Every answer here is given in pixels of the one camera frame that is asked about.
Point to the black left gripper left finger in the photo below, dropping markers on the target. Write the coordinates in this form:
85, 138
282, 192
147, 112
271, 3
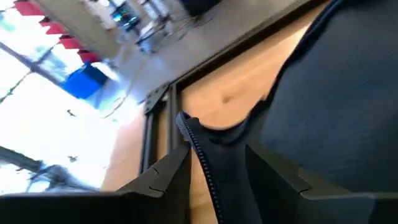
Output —
174, 186

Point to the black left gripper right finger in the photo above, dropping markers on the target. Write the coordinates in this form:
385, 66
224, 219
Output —
270, 189

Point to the navy backpack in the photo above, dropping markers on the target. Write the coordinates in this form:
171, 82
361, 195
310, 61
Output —
326, 109

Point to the blue plastic bin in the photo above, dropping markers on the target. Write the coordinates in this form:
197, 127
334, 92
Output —
82, 82

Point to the black computer monitor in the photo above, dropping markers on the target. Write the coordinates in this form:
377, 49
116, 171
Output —
124, 15

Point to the red shelf rack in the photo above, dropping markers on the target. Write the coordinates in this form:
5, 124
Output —
56, 29

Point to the black aluminium table frame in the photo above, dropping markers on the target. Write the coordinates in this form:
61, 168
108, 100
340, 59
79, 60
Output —
158, 96

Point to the blue window frame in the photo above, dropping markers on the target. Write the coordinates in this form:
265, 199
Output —
31, 63

